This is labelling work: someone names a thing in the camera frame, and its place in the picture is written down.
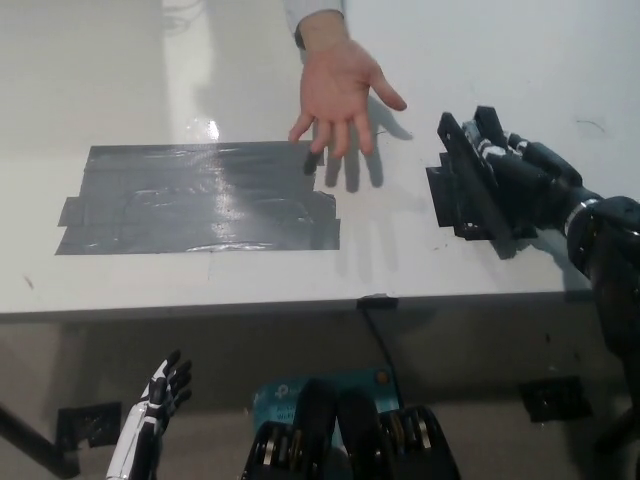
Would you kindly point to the small black tape piece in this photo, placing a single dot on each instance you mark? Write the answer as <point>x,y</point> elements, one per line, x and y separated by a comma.
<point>377,302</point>

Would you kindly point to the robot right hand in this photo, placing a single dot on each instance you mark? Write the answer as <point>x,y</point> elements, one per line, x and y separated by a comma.
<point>530,175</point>

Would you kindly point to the grey duct tape patch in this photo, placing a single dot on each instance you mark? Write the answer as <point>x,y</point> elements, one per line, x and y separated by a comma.
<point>200,200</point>

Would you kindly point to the black ribbed robot torso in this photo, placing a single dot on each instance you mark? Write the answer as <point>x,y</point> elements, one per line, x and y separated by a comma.
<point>350,440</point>

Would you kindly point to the black table leg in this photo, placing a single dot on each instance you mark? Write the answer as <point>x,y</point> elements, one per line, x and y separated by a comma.
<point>35,440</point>

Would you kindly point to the person bare hand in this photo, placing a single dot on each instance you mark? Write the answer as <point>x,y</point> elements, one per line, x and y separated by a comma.
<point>335,85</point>

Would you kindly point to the black floor tape patch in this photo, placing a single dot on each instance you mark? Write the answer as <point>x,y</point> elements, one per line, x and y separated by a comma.
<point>90,422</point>
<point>557,400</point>

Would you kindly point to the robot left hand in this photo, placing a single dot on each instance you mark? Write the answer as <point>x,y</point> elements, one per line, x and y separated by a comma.
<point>157,395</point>

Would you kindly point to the teal router box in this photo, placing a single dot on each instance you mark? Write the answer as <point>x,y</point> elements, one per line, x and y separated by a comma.
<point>280,397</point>

